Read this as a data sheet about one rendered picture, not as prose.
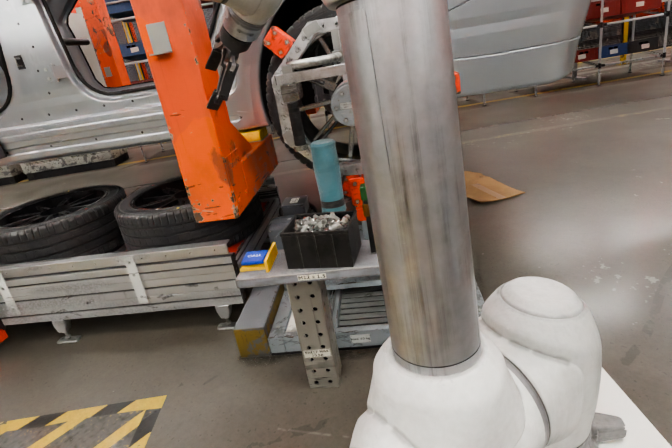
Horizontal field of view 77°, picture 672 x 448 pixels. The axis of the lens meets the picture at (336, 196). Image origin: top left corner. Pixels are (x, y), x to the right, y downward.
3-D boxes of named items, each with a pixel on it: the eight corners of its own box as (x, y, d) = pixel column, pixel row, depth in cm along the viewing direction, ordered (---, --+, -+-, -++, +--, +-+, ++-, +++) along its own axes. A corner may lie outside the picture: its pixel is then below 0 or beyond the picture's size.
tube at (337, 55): (344, 61, 142) (339, 28, 138) (340, 65, 124) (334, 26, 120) (293, 70, 144) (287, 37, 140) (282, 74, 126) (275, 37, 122)
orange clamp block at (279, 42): (298, 41, 147) (276, 25, 146) (294, 42, 140) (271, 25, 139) (287, 59, 150) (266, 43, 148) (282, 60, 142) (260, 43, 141)
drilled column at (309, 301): (341, 364, 147) (320, 258, 133) (339, 386, 137) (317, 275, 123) (313, 366, 148) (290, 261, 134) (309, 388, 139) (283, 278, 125)
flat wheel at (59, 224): (-33, 298, 183) (-58, 249, 175) (23, 241, 243) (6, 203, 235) (128, 254, 199) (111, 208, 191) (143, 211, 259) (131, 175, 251)
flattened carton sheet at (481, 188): (476, 172, 308) (476, 167, 307) (525, 194, 257) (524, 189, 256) (438, 181, 303) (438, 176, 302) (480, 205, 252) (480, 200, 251)
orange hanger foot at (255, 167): (279, 164, 212) (264, 95, 201) (251, 202, 164) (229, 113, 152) (247, 168, 215) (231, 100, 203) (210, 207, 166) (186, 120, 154)
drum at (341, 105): (376, 113, 153) (371, 74, 148) (376, 125, 133) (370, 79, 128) (338, 119, 155) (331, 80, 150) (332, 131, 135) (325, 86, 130)
